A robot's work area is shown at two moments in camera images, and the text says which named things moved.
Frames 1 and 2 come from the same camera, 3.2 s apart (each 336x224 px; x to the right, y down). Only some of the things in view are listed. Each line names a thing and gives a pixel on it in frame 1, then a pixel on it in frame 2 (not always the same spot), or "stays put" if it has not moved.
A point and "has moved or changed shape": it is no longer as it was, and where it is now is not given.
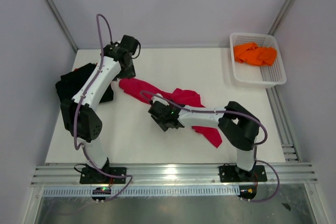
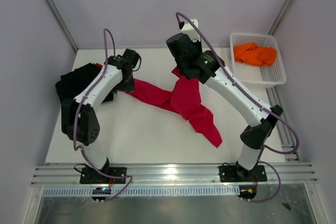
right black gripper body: (161, 123) → (199, 46)
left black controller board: (101, 191) stays put
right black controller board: (247, 191) stays put
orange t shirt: (251, 52) stays put
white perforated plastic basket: (257, 61) stays put
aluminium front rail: (68, 175) stays put
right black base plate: (230, 173) stays put
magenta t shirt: (147, 92) has moved or changed shape
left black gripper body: (127, 72) → (127, 84)
